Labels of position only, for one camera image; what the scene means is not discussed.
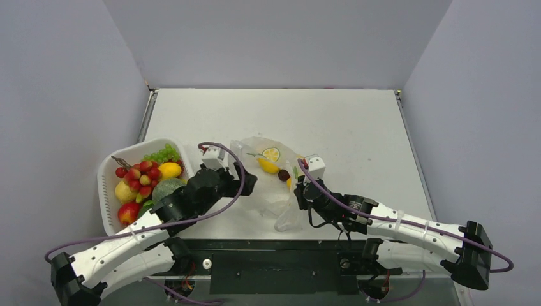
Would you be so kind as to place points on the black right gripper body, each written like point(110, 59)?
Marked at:
point(302, 193)

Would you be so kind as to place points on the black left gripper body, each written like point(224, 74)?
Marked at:
point(226, 186)

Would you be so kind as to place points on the yellow fake lemon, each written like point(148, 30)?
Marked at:
point(268, 166)
point(124, 194)

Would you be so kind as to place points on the clear printed plastic bag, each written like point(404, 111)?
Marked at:
point(273, 198)

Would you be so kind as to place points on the red fake cherry bunch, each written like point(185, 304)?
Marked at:
point(141, 177)

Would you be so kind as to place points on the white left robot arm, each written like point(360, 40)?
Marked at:
point(149, 245)

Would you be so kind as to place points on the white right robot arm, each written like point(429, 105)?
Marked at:
point(463, 252)

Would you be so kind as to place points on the small dark fake plum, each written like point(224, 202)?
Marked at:
point(283, 175)

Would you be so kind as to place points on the green fake melon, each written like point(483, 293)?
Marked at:
point(166, 187)

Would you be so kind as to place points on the green fake grapes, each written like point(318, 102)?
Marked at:
point(166, 154)

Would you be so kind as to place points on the white plastic basket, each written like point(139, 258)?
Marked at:
point(107, 179)

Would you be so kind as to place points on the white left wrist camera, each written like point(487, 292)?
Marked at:
point(213, 157)

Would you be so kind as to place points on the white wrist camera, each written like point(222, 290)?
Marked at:
point(213, 157)
point(315, 166)

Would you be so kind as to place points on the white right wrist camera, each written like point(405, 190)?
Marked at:
point(315, 166)

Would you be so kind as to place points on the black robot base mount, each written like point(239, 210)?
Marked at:
point(282, 266)

